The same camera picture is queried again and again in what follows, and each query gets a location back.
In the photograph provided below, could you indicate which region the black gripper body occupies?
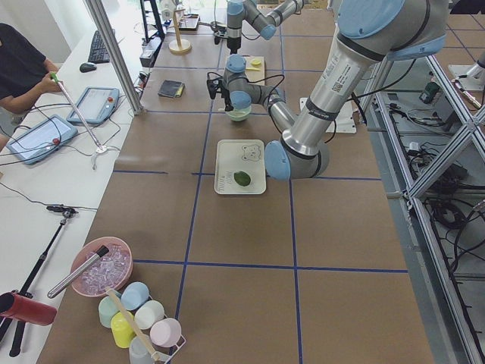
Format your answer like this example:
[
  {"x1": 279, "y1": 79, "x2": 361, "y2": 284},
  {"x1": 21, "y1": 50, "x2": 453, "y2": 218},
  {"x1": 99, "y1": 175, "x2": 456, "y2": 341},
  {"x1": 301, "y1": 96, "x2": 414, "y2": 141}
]
[
  {"x1": 214, "y1": 32, "x2": 242, "y2": 53},
  {"x1": 206, "y1": 74, "x2": 232, "y2": 111}
]

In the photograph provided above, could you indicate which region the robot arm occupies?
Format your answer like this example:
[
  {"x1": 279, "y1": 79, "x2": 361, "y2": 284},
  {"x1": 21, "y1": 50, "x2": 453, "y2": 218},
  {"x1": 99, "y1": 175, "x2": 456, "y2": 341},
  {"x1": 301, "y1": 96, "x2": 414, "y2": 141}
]
[
  {"x1": 207, "y1": 0, "x2": 449, "y2": 180},
  {"x1": 214, "y1": 0, "x2": 304, "y2": 54}
]

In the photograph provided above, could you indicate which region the mint green bowl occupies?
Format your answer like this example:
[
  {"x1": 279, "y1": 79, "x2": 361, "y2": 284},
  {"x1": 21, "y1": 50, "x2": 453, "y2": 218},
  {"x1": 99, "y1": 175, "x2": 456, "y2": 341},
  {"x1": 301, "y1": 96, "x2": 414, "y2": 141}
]
[{"x1": 225, "y1": 106, "x2": 252, "y2": 122}]

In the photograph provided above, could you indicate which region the pink bowl with ice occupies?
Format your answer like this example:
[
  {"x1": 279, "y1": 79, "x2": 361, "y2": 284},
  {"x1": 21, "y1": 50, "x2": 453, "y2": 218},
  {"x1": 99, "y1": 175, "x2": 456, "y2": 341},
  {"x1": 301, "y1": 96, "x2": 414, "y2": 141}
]
[{"x1": 71, "y1": 237, "x2": 133, "y2": 297}]

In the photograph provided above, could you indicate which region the metal scoop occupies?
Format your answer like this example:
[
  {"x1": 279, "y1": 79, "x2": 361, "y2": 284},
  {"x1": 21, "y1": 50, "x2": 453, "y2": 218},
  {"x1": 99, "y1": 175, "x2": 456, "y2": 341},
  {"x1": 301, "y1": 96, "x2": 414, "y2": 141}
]
[{"x1": 198, "y1": 20, "x2": 227, "y2": 33}]

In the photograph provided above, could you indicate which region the bamboo cutting board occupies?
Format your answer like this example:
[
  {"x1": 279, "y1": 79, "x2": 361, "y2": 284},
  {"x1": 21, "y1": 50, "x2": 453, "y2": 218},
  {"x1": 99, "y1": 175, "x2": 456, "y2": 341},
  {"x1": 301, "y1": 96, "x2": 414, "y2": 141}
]
[{"x1": 243, "y1": 56, "x2": 265, "y2": 86}]

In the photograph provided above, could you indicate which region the yellow sponge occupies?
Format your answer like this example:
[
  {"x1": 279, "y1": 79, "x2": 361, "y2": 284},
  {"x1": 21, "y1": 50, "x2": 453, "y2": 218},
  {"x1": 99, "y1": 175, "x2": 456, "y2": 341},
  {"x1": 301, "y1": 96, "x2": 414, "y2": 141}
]
[{"x1": 175, "y1": 83, "x2": 185, "y2": 98}]

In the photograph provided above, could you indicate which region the black tray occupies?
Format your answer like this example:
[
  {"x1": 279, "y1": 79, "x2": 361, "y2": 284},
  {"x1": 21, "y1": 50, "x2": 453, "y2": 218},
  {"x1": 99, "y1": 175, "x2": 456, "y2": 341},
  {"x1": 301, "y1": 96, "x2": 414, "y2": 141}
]
[{"x1": 177, "y1": 14, "x2": 200, "y2": 31}]

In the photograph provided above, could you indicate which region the wooden stand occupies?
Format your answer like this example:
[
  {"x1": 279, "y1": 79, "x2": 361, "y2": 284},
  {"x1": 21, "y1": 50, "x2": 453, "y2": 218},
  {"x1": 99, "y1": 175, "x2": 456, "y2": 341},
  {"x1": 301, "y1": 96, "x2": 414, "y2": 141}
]
[{"x1": 168, "y1": 8, "x2": 192, "y2": 55}]

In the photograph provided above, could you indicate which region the cream bear tray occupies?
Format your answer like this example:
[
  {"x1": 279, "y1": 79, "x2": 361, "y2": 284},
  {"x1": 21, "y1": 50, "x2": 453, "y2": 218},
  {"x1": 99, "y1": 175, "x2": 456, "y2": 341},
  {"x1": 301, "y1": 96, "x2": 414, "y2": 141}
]
[{"x1": 214, "y1": 140, "x2": 266, "y2": 195}]

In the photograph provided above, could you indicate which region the far teach pendant tablet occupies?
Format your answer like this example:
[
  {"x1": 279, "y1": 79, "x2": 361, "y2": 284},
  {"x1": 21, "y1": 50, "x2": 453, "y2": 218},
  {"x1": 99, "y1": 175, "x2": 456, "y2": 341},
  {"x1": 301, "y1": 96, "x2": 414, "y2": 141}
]
[{"x1": 76, "y1": 86, "x2": 120, "y2": 125}]

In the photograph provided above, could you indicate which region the teach pendant tablet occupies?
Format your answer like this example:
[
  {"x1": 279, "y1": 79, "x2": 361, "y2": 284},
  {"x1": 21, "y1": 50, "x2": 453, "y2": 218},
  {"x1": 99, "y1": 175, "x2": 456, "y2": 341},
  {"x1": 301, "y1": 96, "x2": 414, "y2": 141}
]
[
  {"x1": 7, "y1": 115, "x2": 78, "y2": 165},
  {"x1": 76, "y1": 86, "x2": 120, "y2": 125}
]

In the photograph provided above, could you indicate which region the black keyboard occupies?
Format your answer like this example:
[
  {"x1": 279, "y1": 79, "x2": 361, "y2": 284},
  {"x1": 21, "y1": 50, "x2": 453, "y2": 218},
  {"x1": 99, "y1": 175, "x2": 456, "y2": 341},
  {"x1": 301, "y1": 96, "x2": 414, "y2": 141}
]
[{"x1": 88, "y1": 30, "x2": 110, "y2": 64}]

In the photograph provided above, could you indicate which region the black computer mouse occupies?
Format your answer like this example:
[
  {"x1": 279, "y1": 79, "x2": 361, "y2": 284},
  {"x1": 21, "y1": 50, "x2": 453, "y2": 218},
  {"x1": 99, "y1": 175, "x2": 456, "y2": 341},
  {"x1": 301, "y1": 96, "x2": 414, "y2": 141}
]
[{"x1": 79, "y1": 62, "x2": 97, "y2": 73}]

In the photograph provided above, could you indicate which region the near teach pendant tablet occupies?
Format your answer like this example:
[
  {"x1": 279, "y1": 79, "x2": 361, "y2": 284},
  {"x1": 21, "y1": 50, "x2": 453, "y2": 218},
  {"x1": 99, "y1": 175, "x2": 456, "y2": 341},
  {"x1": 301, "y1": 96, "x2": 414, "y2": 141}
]
[{"x1": 7, "y1": 115, "x2": 78, "y2": 165}]

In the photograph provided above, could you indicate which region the seated person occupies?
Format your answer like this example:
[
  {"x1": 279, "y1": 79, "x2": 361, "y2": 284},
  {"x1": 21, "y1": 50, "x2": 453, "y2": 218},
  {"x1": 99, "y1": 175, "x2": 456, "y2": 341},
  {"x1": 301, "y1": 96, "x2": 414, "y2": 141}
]
[{"x1": 0, "y1": 22, "x2": 64, "y2": 152}]

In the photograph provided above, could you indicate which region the black tripod stick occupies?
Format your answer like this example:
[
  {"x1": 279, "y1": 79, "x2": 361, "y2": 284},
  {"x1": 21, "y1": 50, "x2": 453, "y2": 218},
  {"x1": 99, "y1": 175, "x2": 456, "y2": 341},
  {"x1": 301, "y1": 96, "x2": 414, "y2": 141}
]
[{"x1": 0, "y1": 204, "x2": 79, "y2": 358}]

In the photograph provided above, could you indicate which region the blue cup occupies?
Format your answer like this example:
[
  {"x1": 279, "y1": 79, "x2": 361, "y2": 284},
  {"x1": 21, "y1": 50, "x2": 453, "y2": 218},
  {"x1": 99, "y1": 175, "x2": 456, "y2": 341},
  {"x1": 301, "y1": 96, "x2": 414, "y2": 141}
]
[{"x1": 120, "y1": 281, "x2": 149, "y2": 311}]

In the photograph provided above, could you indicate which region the wooden stick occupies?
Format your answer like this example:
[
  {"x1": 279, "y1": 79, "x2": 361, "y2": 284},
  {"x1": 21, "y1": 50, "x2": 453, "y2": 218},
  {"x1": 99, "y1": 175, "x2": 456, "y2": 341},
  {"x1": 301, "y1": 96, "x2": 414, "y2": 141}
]
[{"x1": 105, "y1": 288, "x2": 162, "y2": 363}]

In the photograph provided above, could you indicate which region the white cup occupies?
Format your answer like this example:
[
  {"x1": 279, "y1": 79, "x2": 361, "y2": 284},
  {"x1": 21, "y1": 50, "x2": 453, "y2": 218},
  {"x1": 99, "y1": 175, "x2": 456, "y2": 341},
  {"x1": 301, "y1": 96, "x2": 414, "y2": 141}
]
[{"x1": 134, "y1": 300, "x2": 165, "y2": 330}]

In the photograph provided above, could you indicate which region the green cup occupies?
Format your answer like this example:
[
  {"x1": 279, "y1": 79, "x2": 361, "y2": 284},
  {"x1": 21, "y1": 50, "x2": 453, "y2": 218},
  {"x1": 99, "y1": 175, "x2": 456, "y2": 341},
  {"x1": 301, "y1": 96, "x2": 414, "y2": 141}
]
[{"x1": 98, "y1": 296, "x2": 119, "y2": 328}]

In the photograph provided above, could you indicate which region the pink cup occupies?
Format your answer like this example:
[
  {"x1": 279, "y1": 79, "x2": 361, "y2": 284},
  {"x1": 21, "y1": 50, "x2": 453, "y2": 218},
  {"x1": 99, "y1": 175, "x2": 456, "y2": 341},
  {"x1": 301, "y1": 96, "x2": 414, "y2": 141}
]
[{"x1": 149, "y1": 318, "x2": 182, "y2": 347}]

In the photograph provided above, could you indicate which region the yellow cup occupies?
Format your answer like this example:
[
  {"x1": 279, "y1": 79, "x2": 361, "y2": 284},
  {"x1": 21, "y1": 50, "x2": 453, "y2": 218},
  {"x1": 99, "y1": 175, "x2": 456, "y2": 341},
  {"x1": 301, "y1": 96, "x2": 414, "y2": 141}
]
[{"x1": 111, "y1": 312, "x2": 136, "y2": 349}]

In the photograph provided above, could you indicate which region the clear grey cup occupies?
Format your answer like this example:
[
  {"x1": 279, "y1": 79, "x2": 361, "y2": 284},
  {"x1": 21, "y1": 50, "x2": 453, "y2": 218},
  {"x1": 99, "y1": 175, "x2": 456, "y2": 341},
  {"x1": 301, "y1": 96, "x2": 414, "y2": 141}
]
[{"x1": 129, "y1": 337, "x2": 154, "y2": 364}]

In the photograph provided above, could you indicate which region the red cylinder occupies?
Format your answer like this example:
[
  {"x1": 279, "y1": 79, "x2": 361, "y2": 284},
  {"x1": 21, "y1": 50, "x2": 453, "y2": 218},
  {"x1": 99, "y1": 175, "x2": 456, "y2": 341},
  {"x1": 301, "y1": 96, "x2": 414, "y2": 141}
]
[{"x1": 1, "y1": 292, "x2": 57, "y2": 326}]

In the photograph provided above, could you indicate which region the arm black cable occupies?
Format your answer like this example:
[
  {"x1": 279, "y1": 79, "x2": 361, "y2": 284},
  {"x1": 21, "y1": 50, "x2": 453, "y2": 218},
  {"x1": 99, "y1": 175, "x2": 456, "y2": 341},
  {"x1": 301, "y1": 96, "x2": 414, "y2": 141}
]
[{"x1": 207, "y1": 71, "x2": 286, "y2": 105}]

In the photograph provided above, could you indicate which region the aluminium frame post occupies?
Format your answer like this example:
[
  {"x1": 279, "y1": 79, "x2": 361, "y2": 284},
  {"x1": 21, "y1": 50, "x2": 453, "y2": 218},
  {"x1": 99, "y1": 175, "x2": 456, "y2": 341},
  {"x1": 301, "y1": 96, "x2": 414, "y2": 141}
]
[{"x1": 85, "y1": 0, "x2": 143, "y2": 115}]

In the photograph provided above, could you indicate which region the metal rod with green handle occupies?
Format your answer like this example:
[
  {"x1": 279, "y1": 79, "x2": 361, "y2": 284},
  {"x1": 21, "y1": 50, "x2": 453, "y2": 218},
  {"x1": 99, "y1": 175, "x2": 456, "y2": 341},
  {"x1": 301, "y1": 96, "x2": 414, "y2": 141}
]
[{"x1": 49, "y1": 71, "x2": 108, "y2": 155}]

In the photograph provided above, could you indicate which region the wire cup rack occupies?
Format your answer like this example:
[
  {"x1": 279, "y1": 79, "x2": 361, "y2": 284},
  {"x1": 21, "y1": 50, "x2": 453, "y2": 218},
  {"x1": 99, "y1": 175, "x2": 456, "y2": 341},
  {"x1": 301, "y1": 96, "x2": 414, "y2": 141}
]
[{"x1": 140, "y1": 296, "x2": 186, "y2": 363}]

